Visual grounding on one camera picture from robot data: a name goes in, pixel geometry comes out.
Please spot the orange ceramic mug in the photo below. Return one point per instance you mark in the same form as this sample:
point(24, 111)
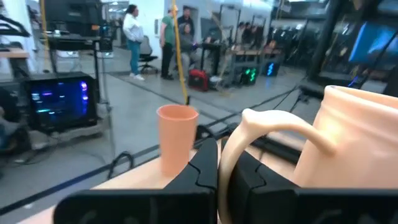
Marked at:
point(357, 140)

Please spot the tall orange plastic cup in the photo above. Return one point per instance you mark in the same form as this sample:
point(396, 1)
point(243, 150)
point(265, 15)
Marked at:
point(177, 140)

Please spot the black box green lights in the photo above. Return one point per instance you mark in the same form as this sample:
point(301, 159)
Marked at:
point(249, 75)

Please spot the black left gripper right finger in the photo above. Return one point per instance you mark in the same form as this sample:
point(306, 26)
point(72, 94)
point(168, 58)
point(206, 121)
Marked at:
point(311, 207)

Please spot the black box blue light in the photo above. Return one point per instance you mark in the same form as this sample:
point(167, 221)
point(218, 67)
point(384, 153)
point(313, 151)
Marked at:
point(271, 69)

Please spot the black aluminium table frame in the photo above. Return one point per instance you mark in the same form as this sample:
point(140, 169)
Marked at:
point(280, 149)

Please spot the person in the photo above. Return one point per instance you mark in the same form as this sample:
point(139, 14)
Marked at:
point(168, 37)
point(186, 20)
point(133, 34)
point(186, 43)

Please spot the black computer purple blue lights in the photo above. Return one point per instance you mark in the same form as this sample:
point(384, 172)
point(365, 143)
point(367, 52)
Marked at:
point(59, 102)

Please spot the black office chair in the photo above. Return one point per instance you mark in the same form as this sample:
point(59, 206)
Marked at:
point(147, 53)

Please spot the blue lit monitor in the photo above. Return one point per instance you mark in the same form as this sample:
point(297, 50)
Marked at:
point(373, 43)

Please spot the red bag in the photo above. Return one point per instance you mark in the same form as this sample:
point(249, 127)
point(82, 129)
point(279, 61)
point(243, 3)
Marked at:
point(198, 81)

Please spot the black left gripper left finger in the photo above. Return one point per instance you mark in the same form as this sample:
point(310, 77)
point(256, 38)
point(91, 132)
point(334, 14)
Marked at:
point(140, 207)

